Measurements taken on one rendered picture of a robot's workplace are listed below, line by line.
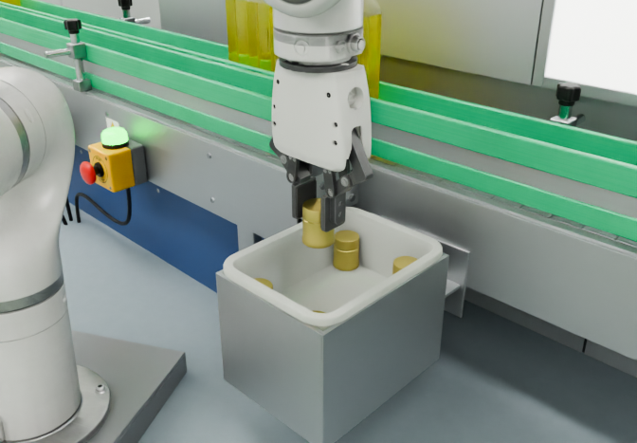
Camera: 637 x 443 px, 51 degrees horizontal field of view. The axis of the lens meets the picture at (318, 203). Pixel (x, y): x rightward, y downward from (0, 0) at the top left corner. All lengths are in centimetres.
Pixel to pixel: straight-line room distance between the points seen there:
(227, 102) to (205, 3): 51
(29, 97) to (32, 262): 18
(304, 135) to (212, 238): 52
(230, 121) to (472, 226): 39
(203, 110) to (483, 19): 44
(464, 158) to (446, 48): 23
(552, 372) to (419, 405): 22
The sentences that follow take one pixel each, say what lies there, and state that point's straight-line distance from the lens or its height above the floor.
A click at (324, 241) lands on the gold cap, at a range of 70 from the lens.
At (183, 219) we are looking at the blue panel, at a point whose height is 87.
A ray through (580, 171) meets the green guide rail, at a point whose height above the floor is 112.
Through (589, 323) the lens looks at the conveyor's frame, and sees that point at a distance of 83.
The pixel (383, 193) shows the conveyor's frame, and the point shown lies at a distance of 92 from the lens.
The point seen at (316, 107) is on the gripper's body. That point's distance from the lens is 63.
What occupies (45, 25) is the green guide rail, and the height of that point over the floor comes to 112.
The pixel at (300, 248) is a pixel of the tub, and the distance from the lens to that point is 84.
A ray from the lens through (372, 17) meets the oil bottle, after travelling 95.
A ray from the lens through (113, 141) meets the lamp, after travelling 117.
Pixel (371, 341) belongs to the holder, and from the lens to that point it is 74.
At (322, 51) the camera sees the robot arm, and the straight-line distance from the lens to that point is 60.
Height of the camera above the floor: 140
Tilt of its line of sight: 26 degrees down
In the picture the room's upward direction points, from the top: straight up
